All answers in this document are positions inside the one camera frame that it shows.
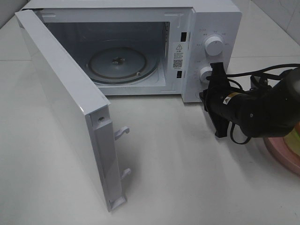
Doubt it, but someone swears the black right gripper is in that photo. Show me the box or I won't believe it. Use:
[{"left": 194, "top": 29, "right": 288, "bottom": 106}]
[{"left": 199, "top": 62, "right": 246, "bottom": 138}]

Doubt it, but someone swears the pink round plate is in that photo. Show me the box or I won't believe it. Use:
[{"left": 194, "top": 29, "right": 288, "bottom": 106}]
[{"left": 263, "top": 137, "right": 300, "bottom": 177}]

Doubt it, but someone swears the toast sandwich with lettuce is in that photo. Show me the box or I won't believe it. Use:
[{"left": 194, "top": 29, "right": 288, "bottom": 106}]
[{"left": 286, "top": 124, "right": 300, "bottom": 156}]

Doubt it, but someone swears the white microwave door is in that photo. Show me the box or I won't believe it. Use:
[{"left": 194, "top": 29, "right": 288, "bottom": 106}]
[{"left": 15, "top": 10, "right": 131, "bottom": 211}]

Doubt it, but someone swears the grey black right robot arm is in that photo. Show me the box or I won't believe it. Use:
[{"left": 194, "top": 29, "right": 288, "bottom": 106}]
[{"left": 199, "top": 62, "right": 300, "bottom": 138}]

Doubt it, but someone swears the lower white timer knob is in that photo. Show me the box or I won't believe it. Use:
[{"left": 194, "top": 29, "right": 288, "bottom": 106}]
[{"left": 199, "top": 66, "right": 212, "bottom": 83}]

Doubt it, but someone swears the upper white power knob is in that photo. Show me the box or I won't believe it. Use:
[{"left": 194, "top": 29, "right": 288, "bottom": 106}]
[{"left": 204, "top": 35, "right": 224, "bottom": 56}]

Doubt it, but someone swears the white microwave oven body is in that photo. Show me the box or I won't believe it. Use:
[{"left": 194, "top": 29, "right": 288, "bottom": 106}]
[{"left": 20, "top": 0, "right": 242, "bottom": 103}]

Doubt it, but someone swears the glass microwave turntable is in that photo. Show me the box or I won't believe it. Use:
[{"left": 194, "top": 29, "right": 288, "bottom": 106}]
[{"left": 87, "top": 47, "right": 159, "bottom": 84}]

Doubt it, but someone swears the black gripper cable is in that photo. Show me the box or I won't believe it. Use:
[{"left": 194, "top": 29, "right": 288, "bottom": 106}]
[{"left": 225, "top": 63, "right": 300, "bottom": 144}]

